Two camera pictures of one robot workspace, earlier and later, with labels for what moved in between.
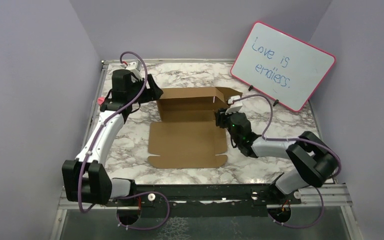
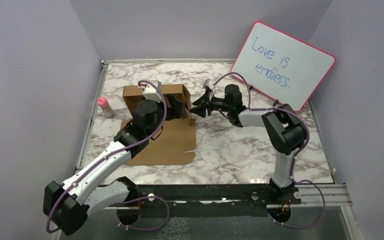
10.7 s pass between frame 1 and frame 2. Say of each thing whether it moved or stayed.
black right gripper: moved
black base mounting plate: stayed
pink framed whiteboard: stayed
